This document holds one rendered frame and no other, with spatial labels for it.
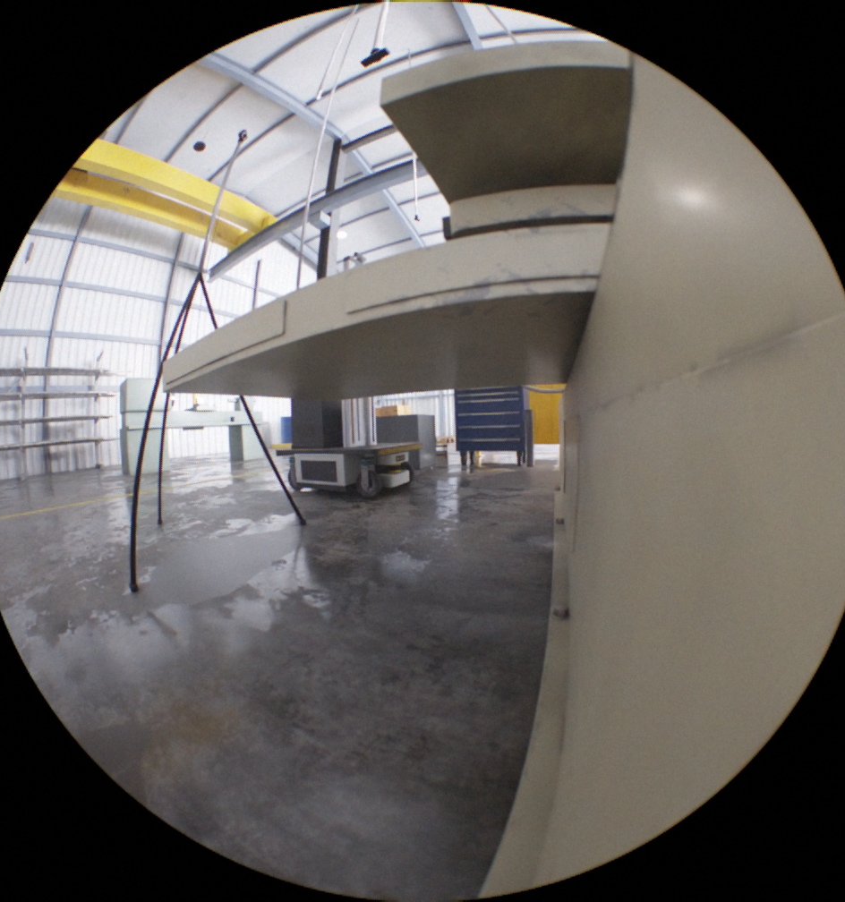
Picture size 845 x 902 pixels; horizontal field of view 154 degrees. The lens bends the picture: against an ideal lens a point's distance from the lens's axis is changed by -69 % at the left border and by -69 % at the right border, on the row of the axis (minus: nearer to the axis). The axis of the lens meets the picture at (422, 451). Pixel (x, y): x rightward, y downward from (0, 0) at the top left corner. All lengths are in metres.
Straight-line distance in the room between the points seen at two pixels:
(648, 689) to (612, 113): 0.57
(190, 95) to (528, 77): 9.16
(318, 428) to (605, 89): 2.19
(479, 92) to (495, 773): 0.85
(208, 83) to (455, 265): 8.97
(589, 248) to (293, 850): 0.80
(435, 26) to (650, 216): 8.39
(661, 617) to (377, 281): 0.50
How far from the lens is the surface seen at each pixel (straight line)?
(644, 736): 0.16
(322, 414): 2.21
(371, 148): 10.79
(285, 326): 0.62
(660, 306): 0.17
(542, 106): 0.51
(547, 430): 4.46
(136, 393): 5.46
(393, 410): 9.31
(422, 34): 8.60
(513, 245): 0.45
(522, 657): 0.65
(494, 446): 3.39
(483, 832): 0.45
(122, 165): 8.10
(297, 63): 8.87
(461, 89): 0.48
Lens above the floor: 0.43
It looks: 4 degrees down
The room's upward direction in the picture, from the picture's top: 2 degrees counter-clockwise
